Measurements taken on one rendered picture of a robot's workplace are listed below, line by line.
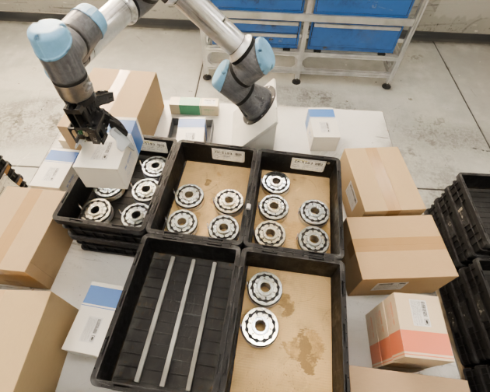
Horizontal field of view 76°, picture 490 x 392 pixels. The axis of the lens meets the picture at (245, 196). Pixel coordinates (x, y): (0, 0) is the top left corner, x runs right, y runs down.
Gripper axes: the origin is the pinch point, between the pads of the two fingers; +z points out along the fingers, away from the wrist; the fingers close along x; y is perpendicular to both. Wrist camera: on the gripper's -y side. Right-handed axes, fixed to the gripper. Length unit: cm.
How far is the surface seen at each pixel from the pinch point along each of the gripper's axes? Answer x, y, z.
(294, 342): 55, 44, 27
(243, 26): 28, -195, 64
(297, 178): 59, -14, 28
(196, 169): 19.7, -15.7, 27.9
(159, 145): 5.7, -21.2, 21.2
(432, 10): 212, -279, 83
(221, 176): 29.6, -13.3, 27.9
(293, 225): 57, 7, 28
